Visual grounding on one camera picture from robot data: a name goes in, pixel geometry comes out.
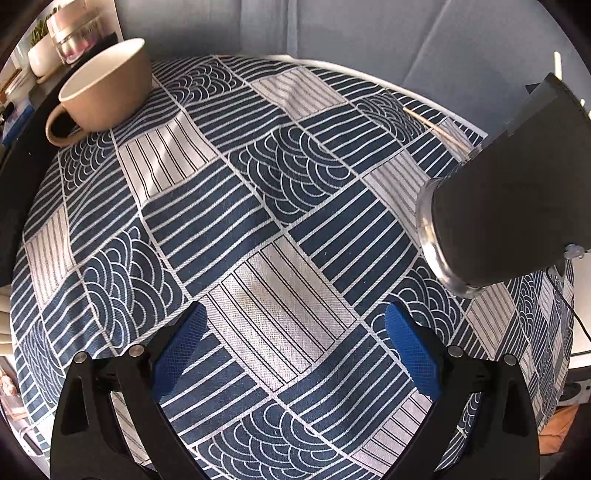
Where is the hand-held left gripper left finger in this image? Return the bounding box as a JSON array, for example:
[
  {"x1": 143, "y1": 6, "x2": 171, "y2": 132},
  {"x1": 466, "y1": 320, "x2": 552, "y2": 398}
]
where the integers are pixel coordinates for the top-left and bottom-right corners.
[{"x1": 50, "y1": 302, "x2": 208, "y2": 480}]

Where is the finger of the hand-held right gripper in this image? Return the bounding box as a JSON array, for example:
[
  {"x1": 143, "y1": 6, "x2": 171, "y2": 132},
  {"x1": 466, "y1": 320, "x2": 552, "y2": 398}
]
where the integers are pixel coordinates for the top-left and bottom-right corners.
[{"x1": 505, "y1": 72, "x2": 591, "y2": 137}]

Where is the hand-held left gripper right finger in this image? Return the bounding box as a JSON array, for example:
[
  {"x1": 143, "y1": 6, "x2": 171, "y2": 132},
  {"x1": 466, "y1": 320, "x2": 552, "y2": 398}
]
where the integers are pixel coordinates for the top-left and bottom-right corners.
[{"x1": 383, "y1": 302, "x2": 541, "y2": 480}]

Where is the black cylindrical utensil holder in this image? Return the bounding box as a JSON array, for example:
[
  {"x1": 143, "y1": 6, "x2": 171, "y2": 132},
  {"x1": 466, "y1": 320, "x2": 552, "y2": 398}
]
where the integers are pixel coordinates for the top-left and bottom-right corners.
[{"x1": 416, "y1": 117, "x2": 591, "y2": 298}]

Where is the blue white patterned tablecloth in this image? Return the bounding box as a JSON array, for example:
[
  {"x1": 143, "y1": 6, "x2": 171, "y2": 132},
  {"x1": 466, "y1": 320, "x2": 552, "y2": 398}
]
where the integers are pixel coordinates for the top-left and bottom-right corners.
[{"x1": 9, "y1": 54, "x2": 575, "y2": 480}]

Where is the orange brown object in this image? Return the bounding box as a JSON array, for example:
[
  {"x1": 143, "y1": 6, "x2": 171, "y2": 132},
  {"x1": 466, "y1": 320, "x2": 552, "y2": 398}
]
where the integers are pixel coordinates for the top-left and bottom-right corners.
[{"x1": 538, "y1": 406, "x2": 579, "y2": 456}]

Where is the beige curtain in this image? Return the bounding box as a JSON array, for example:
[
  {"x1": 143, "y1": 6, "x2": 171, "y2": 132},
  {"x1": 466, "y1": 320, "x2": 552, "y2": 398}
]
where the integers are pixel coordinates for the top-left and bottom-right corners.
[{"x1": 0, "y1": 285, "x2": 16, "y2": 357}]

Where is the grey backdrop cloth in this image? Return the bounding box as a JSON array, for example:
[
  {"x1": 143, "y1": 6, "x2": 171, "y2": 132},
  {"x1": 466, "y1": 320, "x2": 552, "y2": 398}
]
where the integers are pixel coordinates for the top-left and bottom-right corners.
[{"x1": 111, "y1": 0, "x2": 557, "y2": 121}]

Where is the black side shelf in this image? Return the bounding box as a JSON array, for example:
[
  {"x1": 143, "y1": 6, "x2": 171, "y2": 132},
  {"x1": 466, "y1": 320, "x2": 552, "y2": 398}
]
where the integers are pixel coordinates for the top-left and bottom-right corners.
[{"x1": 0, "y1": 60, "x2": 70, "y2": 288}]

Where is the beige ceramic mug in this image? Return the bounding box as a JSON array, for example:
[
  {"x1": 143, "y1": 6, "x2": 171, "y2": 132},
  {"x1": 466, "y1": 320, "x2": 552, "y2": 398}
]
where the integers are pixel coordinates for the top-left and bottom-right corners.
[{"x1": 45, "y1": 38, "x2": 153, "y2": 147}]

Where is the small blue box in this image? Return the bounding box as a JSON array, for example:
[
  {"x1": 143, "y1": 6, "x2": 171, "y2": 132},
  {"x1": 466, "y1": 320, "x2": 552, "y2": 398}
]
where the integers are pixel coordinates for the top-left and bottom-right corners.
[{"x1": 0, "y1": 104, "x2": 37, "y2": 147}]

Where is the succulent in white pot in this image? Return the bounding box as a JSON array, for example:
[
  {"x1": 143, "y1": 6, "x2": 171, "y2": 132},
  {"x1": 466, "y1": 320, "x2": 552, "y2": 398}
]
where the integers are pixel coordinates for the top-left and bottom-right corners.
[{"x1": 27, "y1": 16, "x2": 64, "y2": 78}]

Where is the pink glass jar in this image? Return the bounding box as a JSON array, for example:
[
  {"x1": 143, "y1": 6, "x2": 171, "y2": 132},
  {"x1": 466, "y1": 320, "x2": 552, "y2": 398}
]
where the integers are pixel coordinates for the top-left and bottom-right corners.
[{"x1": 46, "y1": 0, "x2": 116, "y2": 65}]

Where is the black cable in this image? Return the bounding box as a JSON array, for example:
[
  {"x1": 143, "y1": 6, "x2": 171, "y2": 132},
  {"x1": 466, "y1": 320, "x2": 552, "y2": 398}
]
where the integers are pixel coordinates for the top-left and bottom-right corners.
[{"x1": 549, "y1": 271, "x2": 591, "y2": 346}]

